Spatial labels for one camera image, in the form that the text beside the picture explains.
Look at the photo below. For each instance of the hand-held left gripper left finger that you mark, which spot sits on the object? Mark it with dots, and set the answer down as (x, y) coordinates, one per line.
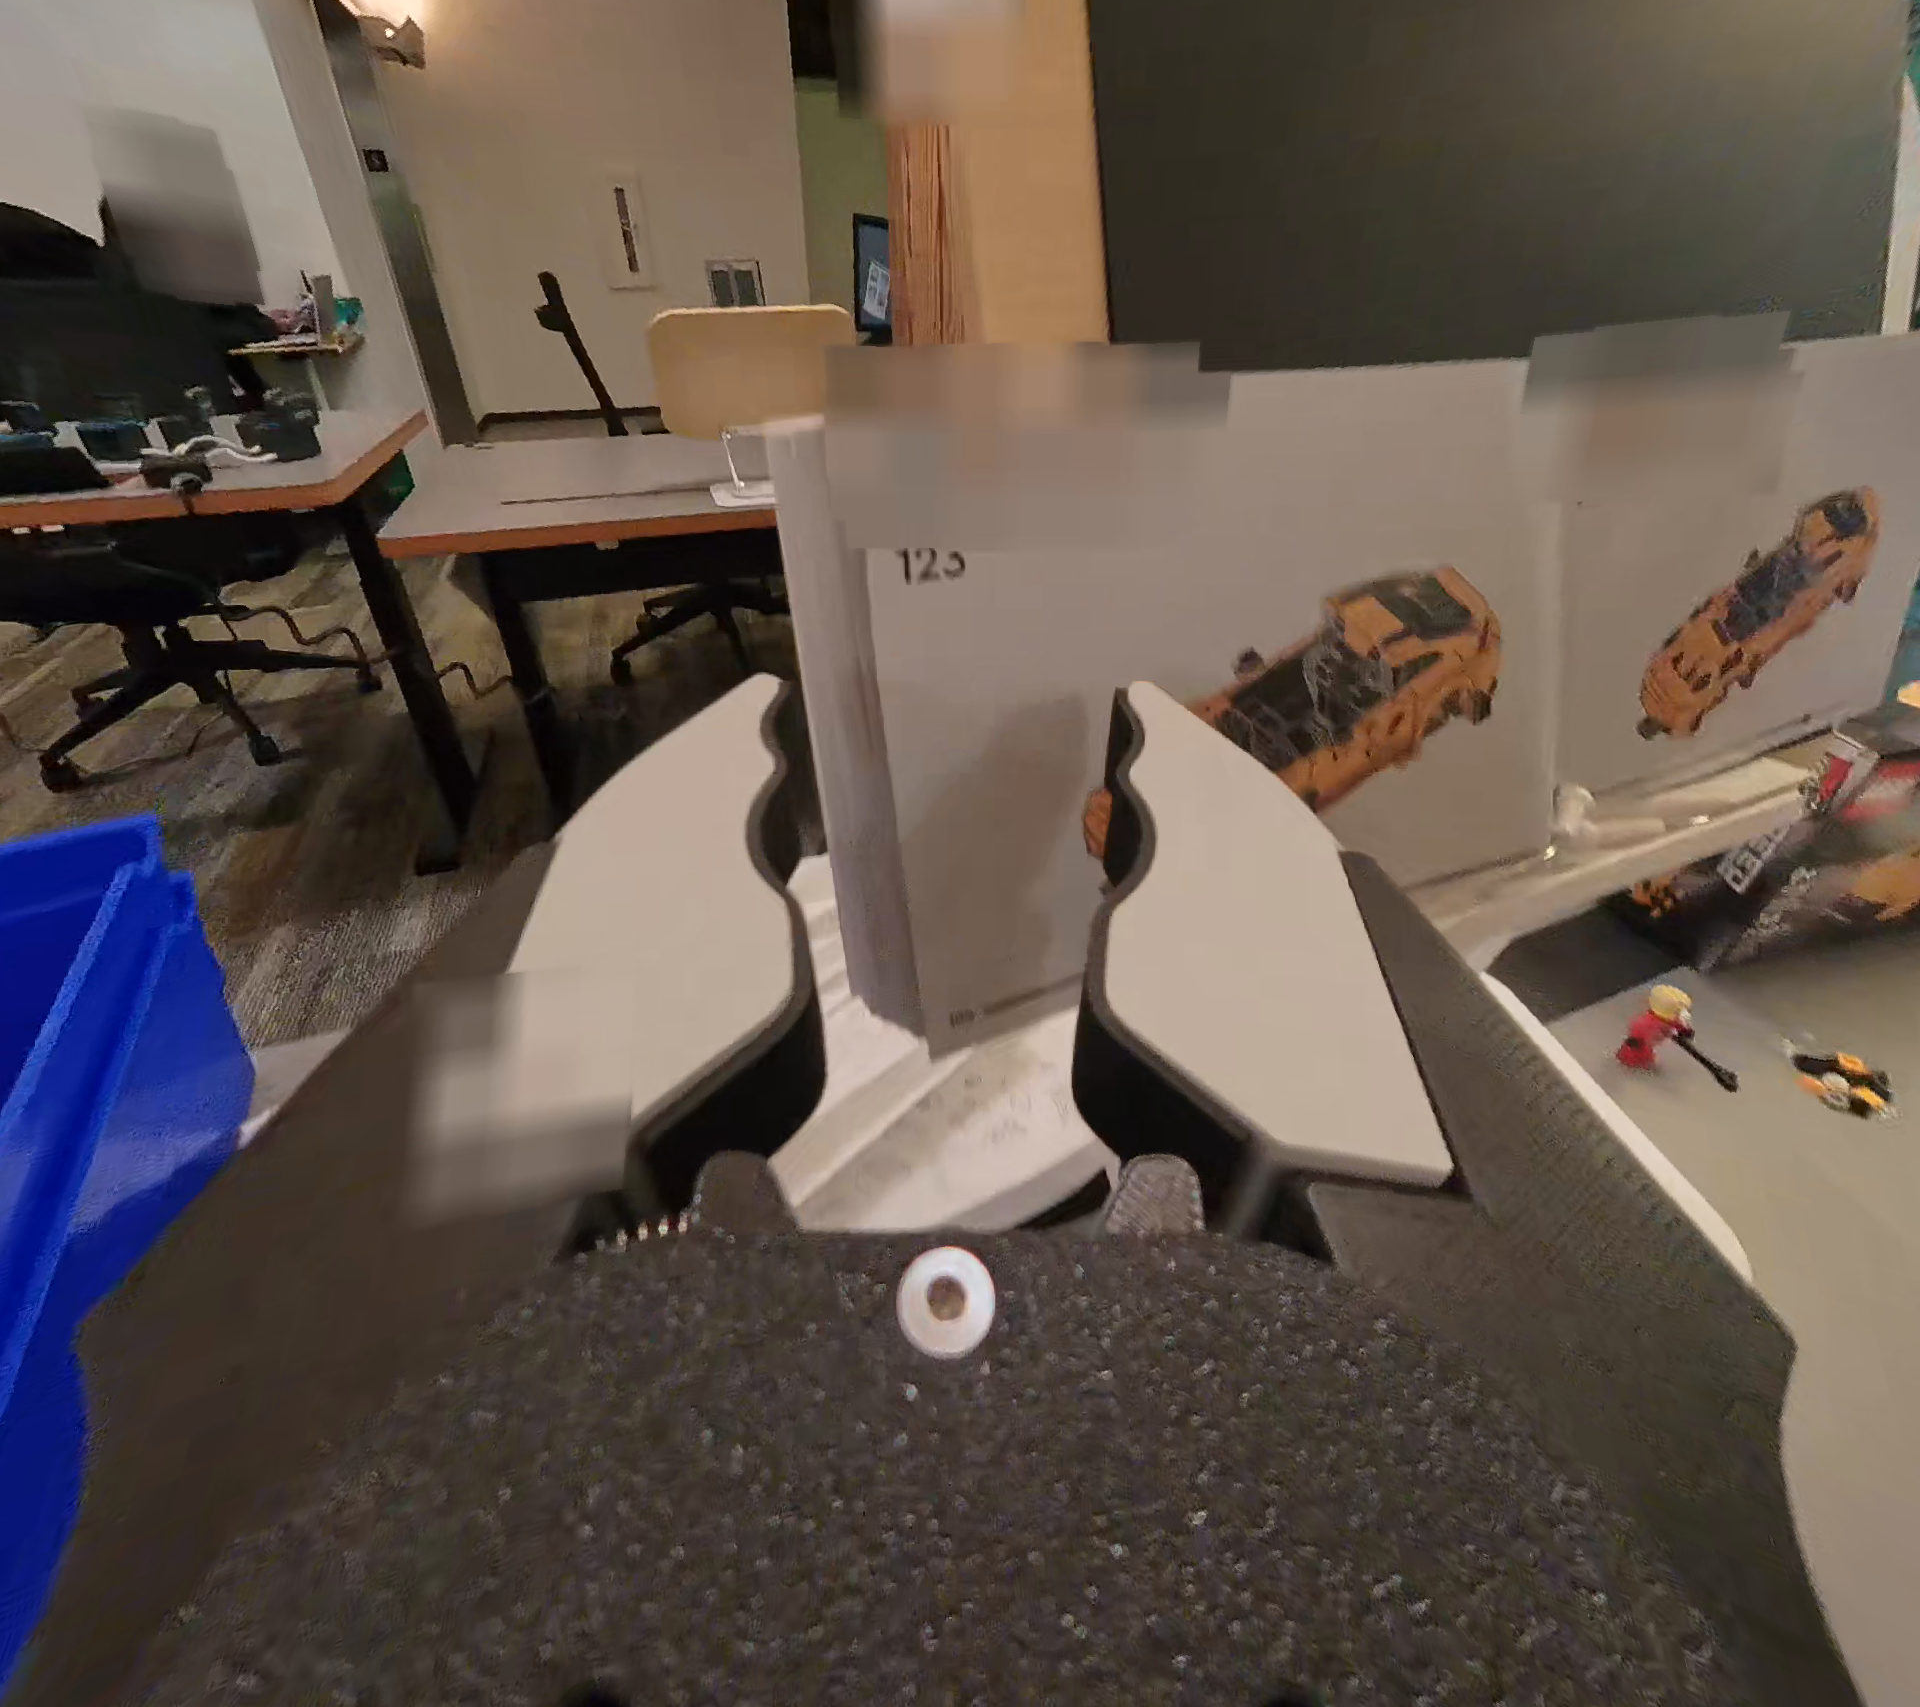
(674, 868)

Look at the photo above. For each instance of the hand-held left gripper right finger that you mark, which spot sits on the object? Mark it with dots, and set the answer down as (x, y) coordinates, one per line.
(1260, 958)

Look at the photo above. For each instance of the lego instruction booklet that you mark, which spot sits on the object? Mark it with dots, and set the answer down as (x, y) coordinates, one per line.
(990, 868)

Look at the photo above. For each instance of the red lego minifigure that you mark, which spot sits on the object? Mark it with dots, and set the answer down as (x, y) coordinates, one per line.
(1651, 1032)

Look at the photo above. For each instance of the black lego wrench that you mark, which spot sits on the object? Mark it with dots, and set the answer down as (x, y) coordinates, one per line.
(1713, 1066)

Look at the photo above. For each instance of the lego set box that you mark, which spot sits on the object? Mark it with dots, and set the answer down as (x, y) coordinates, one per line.
(1801, 882)

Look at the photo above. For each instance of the small orange black lego assembly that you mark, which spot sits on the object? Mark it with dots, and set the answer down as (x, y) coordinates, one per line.
(1842, 1084)

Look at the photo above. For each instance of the black office chair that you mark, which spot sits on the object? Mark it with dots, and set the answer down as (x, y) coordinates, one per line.
(120, 598)
(704, 620)

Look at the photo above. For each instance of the white desk stand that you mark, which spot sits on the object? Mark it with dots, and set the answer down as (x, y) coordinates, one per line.
(930, 1122)

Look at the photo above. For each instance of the grey desk orange edge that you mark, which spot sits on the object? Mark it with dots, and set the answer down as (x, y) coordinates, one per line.
(600, 492)
(345, 454)

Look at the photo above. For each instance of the wooden panel stand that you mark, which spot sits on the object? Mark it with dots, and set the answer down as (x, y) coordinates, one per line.
(750, 364)

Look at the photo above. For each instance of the cluster of black devices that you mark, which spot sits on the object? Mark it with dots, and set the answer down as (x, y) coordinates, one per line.
(279, 432)

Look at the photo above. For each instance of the blue plastic bin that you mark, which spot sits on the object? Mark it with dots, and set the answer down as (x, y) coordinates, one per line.
(105, 1078)

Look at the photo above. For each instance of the dark monitor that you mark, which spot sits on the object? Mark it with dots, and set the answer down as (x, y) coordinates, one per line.
(871, 274)

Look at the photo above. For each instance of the dark grey panel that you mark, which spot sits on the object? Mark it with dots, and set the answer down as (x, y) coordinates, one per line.
(1501, 56)

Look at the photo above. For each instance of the small wall panel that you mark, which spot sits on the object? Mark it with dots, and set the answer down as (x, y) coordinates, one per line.
(734, 282)

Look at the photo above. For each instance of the cluttered wall shelf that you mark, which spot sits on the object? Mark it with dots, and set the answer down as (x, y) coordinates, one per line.
(301, 326)

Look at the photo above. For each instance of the wooden post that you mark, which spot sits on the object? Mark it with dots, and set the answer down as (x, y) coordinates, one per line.
(961, 222)

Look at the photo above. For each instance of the wall light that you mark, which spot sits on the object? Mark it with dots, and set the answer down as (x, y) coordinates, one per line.
(399, 42)

